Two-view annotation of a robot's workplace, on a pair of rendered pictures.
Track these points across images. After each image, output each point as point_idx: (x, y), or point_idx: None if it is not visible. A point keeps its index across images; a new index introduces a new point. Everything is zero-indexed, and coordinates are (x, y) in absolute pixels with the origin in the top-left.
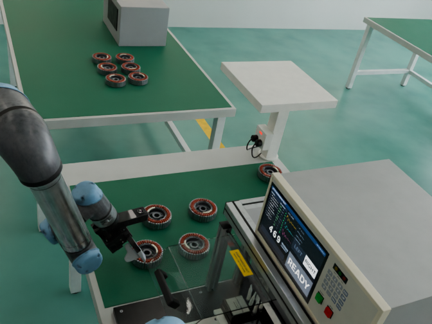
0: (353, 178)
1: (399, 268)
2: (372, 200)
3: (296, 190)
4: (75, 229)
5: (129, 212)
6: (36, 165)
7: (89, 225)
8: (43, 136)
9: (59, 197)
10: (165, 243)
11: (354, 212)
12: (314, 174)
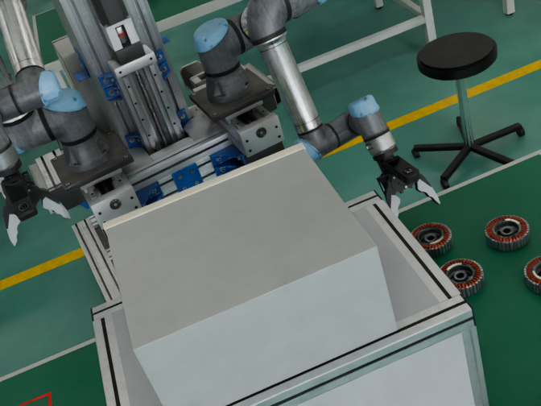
0: (309, 207)
1: (150, 238)
2: (262, 223)
3: (272, 163)
4: (287, 107)
5: (405, 164)
6: (247, 26)
7: (471, 189)
8: (258, 6)
9: (269, 66)
10: (464, 255)
11: (237, 207)
12: (308, 173)
